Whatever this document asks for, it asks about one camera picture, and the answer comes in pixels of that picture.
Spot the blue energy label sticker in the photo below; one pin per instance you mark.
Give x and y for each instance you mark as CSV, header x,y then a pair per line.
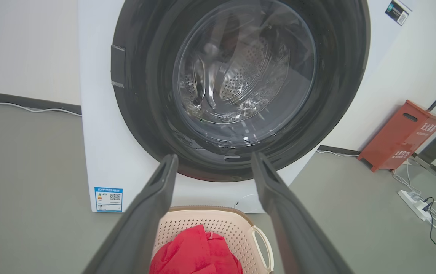
x,y
108,199

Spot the beige perforated laundry basket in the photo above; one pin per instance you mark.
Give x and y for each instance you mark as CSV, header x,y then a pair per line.
x,y
202,224

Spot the white front-load washing machine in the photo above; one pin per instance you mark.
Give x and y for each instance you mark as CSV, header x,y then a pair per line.
x,y
99,152

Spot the red garment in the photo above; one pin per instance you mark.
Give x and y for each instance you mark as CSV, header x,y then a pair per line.
x,y
191,255

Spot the red fire equipment box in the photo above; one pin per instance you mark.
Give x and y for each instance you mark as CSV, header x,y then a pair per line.
x,y
393,140

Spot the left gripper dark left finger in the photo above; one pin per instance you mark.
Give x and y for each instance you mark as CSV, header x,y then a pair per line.
x,y
138,236

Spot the dark rectangular QR sticker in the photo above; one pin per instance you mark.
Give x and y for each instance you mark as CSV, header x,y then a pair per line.
x,y
396,12

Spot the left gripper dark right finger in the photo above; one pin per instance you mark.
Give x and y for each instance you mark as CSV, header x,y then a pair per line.
x,y
297,236

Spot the white power strip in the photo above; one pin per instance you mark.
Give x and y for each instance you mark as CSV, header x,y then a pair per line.
x,y
412,199

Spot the round white filter cover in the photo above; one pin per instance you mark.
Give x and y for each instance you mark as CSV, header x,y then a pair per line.
x,y
250,203

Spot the round black washer door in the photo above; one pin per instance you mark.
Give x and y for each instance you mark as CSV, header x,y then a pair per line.
x,y
145,114

